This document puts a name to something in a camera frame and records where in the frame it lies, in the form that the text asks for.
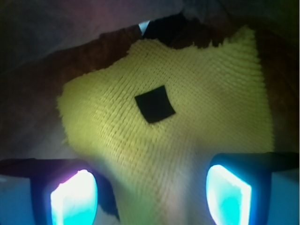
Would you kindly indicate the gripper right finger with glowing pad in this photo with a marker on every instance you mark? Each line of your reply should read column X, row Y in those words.
column 254, row 188

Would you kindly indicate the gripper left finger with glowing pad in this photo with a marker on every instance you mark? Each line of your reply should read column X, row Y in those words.
column 47, row 192

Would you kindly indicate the yellow microfiber cloth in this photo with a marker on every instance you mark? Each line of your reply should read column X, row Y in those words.
column 157, row 171

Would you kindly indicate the brown paper bag liner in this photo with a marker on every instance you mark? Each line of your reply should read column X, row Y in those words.
column 44, row 43

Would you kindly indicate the black square tape patch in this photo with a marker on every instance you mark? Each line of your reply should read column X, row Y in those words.
column 154, row 105

